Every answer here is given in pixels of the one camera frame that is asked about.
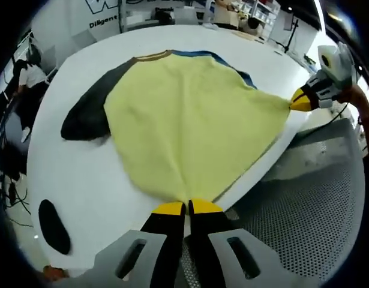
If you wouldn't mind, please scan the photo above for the grey mesh chair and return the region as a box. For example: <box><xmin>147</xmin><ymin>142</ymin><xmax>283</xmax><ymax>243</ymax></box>
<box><xmin>181</xmin><ymin>116</ymin><xmax>367</xmax><ymax>284</ymax></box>

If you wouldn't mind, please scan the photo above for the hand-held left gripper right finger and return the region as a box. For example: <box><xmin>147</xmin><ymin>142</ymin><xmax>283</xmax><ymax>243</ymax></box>
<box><xmin>187</xmin><ymin>197</ymin><xmax>286</xmax><ymax>288</ymax></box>

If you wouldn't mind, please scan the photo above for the person's right hand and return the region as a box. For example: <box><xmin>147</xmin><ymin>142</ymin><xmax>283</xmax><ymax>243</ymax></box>
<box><xmin>336</xmin><ymin>85</ymin><xmax>369</xmax><ymax>121</ymax></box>

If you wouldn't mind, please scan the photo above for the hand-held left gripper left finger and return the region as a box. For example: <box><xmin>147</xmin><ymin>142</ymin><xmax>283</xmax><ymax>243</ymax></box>
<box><xmin>91</xmin><ymin>201</ymin><xmax>187</xmax><ymax>288</ymax></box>

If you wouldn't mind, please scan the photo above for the metal storage shelf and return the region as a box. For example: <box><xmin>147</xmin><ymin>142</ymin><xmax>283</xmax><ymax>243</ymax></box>
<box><xmin>119</xmin><ymin>0</ymin><xmax>281</xmax><ymax>40</ymax></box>

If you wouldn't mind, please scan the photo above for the yellow grey blue garment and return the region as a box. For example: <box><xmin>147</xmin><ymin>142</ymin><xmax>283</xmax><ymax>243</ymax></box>
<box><xmin>60</xmin><ymin>49</ymin><xmax>293</xmax><ymax>211</ymax></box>

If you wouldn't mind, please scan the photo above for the black bag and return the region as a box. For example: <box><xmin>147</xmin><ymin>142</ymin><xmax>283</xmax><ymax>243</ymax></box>
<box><xmin>155</xmin><ymin>7</ymin><xmax>175</xmax><ymax>21</ymax></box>

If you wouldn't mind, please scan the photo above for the black tripod stand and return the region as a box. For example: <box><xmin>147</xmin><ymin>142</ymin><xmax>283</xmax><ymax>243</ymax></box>
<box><xmin>279</xmin><ymin>17</ymin><xmax>301</xmax><ymax>55</ymax></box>

